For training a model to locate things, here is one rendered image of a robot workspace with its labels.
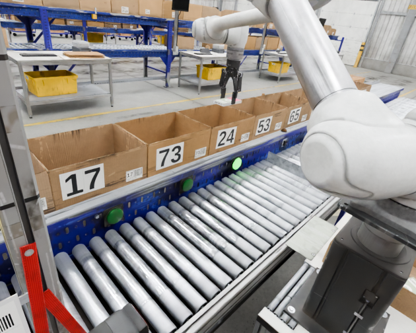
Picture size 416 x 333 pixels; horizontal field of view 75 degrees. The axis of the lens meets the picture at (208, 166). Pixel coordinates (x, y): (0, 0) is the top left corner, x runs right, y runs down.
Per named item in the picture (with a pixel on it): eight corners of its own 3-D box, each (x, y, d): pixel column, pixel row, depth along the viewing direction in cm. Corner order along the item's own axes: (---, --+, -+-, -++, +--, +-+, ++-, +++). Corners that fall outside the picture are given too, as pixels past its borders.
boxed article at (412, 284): (378, 285, 102) (380, 282, 101) (411, 279, 106) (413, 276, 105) (395, 304, 96) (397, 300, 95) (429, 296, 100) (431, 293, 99)
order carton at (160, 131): (147, 178, 124) (148, 145, 116) (115, 153, 141) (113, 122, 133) (208, 156, 150) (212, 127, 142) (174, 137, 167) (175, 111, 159)
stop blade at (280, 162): (330, 194, 161) (335, 182, 156) (265, 162, 187) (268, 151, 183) (330, 194, 161) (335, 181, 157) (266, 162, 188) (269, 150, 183)
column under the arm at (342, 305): (389, 316, 92) (440, 244, 76) (366, 378, 74) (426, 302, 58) (316, 268, 106) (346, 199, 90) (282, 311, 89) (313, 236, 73)
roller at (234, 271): (238, 287, 101) (240, 277, 98) (154, 214, 131) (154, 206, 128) (245, 279, 104) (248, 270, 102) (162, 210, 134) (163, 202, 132)
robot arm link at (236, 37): (240, 46, 148) (218, 44, 143) (245, 14, 140) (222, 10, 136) (249, 49, 139) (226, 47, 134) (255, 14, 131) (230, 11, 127)
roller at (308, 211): (310, 221, 139) (312, 214, 137) (232, 177, 169) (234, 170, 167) (313, 217, 143) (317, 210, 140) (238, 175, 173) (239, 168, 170)
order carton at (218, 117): (208, 156, 150) (212, 127, 142) (174, 137, 167) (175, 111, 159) (251, 141, 176) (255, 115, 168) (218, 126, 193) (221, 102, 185)
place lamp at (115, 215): (108, 227, 109) (107, 213, 106) (107, 225, 110) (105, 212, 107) (124, 220, 114) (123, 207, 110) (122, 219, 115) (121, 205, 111)
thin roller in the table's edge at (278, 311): (278, 316, 87) (315, 269, 106) (273, 312, 88) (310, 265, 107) (277, 320, 88) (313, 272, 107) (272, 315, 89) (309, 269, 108)
